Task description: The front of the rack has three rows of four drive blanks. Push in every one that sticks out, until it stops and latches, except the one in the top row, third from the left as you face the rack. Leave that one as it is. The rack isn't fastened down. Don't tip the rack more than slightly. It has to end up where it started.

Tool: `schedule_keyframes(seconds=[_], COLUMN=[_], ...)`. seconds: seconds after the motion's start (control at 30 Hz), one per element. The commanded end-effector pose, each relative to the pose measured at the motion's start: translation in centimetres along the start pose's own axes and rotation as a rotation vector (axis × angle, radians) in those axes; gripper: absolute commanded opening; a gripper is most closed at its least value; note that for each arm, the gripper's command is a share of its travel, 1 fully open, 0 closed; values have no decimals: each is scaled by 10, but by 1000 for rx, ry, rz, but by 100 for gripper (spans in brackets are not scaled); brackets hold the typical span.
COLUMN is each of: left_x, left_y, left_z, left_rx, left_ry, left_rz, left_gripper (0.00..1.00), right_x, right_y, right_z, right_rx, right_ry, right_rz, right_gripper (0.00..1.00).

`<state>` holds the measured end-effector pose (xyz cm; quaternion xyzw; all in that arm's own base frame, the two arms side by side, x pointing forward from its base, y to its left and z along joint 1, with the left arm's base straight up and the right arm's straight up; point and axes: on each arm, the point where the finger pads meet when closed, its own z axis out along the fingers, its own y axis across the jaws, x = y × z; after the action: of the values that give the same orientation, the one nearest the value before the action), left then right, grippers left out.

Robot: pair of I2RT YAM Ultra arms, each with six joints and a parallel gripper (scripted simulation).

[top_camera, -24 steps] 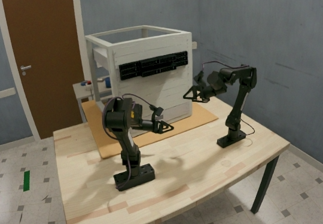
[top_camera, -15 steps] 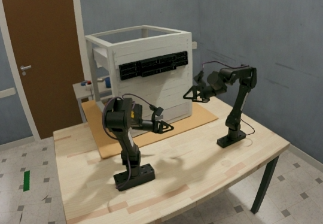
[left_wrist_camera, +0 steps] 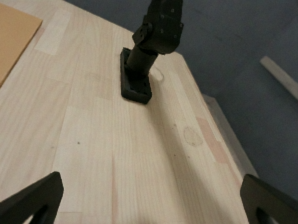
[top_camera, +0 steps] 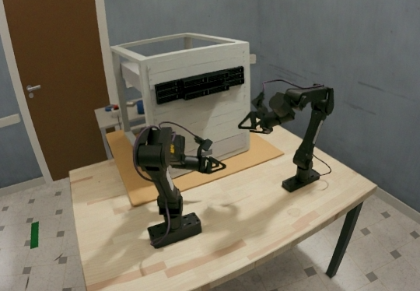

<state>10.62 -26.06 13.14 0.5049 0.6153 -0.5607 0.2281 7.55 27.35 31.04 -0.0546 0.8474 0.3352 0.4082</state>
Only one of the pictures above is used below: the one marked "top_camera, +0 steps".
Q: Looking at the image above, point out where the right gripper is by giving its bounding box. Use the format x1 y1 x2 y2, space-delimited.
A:
238 94 281 135

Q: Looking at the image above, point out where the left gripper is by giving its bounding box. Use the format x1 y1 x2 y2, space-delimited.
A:
185 138 226 174

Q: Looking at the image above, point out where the white server rack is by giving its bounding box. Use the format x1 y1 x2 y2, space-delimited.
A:
110 33 250 161

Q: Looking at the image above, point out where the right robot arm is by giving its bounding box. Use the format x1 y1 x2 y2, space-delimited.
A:
269 83 334 190

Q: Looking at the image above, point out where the tan cardboard sheet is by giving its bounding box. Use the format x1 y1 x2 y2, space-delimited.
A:
105 129 285 208

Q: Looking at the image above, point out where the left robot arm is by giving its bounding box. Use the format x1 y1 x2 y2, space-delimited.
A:
135 127 201 240

